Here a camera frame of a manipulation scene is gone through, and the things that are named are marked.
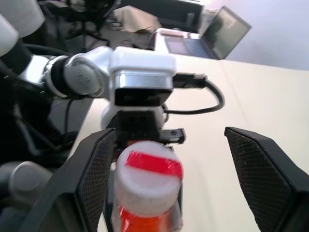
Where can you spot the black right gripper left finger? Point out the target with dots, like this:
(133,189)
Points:
(72,183)

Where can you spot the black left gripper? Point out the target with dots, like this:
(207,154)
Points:
(138,124)

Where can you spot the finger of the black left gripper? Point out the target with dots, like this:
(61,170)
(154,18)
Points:
(179,203)

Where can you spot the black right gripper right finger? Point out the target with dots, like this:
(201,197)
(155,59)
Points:
(268,174)

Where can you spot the white-capped orange drink bottle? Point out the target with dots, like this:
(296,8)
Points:
(147,178)

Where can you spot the open grey laptop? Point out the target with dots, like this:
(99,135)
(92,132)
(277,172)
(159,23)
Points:
(207,41)

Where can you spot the black office chair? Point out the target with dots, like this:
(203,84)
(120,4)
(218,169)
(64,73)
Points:
(82,21)

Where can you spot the pink flat object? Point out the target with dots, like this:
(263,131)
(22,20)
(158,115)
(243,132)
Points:
(172,33)

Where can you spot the silver robot torso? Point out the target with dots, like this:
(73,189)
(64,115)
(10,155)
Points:
(17,21)

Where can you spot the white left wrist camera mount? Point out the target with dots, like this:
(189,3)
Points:
(142,72)

